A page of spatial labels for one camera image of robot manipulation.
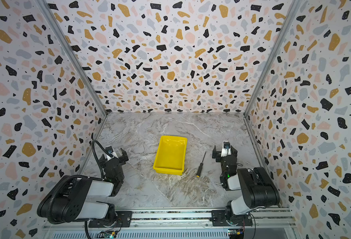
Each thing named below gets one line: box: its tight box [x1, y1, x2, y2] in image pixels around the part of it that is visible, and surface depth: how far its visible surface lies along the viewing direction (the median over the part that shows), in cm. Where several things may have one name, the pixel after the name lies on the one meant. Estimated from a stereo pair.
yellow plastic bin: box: [153, 135, 188, 176], surface depth 94 cm
